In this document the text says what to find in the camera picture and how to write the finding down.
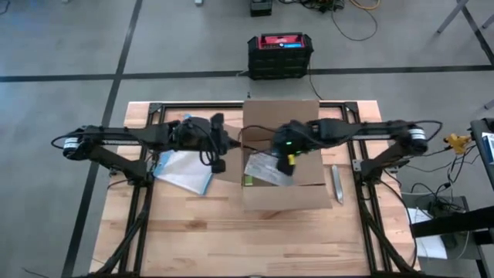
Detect yellow floor cable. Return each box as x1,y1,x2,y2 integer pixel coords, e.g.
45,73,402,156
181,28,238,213
349,0,382,11

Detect grey utility knife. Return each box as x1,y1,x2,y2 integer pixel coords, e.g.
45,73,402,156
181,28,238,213
331,164,345,205

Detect black toolbox power cable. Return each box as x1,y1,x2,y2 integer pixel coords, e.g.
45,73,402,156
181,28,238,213
306,63,325,101

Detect grey metal desk legs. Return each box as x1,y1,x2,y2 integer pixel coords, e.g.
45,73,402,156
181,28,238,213
437,0,494,66

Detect tangled floor cables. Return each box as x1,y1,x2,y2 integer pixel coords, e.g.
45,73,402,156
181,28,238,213
277,0,348,12

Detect blue and white carton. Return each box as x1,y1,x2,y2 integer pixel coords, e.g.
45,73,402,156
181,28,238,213
481,131,494,166

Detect black side desk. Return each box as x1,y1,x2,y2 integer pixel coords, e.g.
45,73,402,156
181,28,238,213
469,117,494,192

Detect red and black toolbox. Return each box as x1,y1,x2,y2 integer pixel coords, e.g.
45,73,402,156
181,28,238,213
246,32,314,81

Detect yellow cable connector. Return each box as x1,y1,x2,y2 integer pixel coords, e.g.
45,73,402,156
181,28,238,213
442,133,472,154

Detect white paper sheet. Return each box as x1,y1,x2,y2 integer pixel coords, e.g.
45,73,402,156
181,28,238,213
408,207,448,259

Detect black aluminium table frame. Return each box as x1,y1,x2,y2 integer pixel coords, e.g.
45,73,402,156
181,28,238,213
83,100,420,278

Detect black floor cable loop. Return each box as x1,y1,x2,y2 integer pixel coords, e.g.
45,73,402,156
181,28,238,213
330,6,378,42

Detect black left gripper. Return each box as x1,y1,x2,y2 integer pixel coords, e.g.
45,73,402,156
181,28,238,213
210,113,243,174

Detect white mesh pouch blue trim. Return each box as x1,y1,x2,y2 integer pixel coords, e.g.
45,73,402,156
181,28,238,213
153,113,215,196

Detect silver foil bag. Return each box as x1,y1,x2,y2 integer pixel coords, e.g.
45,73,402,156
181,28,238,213
244,152,296,188

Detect black crossbeam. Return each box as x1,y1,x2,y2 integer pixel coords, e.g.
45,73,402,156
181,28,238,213
411,205,494,239

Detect black cable bundle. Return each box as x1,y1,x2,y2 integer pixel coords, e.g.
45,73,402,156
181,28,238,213
401,142,482,213

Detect brown cardboard box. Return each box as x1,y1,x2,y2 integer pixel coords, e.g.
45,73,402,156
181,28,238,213
225,99,333,212

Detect grey cart platform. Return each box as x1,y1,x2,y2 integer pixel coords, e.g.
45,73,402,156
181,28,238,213
401,192,470,260

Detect small black floor box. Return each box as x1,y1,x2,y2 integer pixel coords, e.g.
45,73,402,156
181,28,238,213
249,0,273,18

